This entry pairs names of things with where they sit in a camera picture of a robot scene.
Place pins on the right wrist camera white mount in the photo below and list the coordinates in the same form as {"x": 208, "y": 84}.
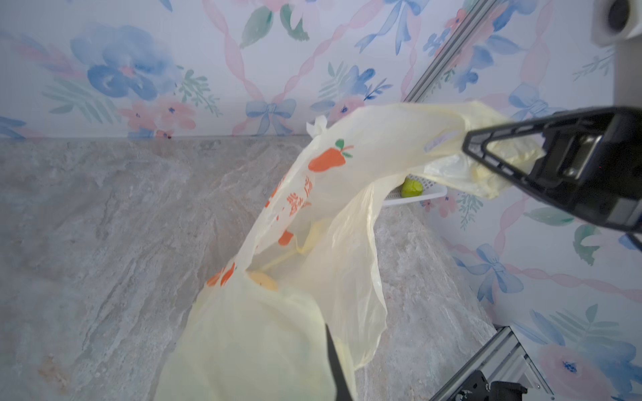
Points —
{"x": 617, "y": 24}

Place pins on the white perforated plastic basket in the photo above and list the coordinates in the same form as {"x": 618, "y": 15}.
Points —
{"x": 432, "y": 190}

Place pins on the green pear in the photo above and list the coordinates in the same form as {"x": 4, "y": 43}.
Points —
{"x": 411, "y": 188}

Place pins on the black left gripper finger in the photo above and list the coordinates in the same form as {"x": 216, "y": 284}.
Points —
{"x": 342, "y": 389}

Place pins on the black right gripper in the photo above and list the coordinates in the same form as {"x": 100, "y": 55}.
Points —
{"x": 585, "y": 162}

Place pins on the right aluminium corner post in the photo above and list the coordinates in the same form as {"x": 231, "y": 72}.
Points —
{"x": 473, "y": 21}

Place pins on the yellow plastic bag orange print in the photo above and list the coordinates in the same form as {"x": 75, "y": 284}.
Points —
{"x": 257, "y": 329}

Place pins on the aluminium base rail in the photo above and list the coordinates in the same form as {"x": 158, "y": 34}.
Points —
{"x": 500, "y": 370}

